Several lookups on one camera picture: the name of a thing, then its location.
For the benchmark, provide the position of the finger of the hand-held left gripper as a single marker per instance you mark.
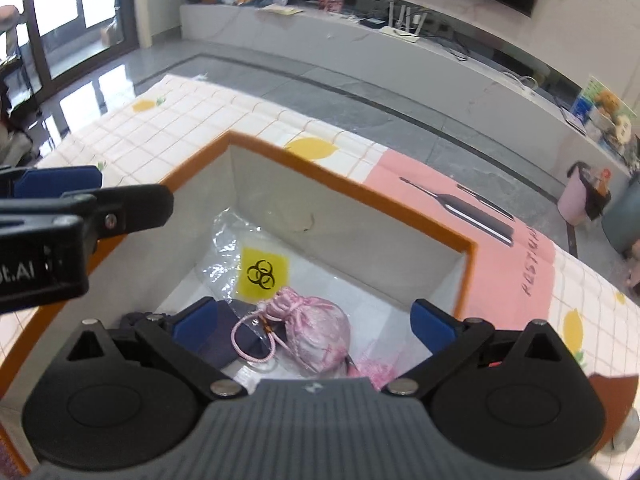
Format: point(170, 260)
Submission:
point(135, 207)
point(50, 180)

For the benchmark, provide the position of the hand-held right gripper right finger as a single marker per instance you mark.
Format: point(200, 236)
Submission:
point(430, 325)

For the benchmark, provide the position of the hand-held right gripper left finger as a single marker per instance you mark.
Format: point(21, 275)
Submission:
point(192, 325)

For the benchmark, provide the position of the white box with orange rim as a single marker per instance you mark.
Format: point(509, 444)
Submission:
point(280, 195)

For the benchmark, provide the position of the navy blue cloth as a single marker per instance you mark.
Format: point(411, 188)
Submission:
point(225, 340)

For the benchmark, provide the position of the pink lace cloth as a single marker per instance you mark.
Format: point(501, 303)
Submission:
point(372, 371)

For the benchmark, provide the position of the clear bag with yellow label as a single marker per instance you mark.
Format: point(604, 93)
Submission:
point(262, 270)

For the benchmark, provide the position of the pink printed mat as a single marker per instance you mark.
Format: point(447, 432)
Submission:
point(425, 190)

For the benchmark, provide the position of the small cardboard box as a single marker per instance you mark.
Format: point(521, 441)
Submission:
point(112, 34)

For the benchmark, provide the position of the glass sliding door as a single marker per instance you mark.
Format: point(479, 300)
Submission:
point(95, 5)

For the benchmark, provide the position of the pink trash bin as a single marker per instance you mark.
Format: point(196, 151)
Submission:
point(572, 200)

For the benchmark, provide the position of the brown paper piece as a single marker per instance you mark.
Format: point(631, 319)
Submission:
point(617, 410)

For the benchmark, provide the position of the grey round stool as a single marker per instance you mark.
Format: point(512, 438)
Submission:
point(620, 225)

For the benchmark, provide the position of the yellow paper sheet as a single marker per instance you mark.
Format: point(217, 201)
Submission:
point(282, 9)

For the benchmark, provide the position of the white television console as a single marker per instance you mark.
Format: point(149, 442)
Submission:
point(450, 75)

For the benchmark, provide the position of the colourful toy packets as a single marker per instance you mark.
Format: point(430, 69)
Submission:
point(605, 110)

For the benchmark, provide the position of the small pink box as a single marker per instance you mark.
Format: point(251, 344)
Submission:
point(331, 2)

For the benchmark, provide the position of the white router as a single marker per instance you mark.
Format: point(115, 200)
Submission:
point(402, 30)

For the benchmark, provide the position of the black set-top box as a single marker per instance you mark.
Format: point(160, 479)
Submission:
point(372, 22)

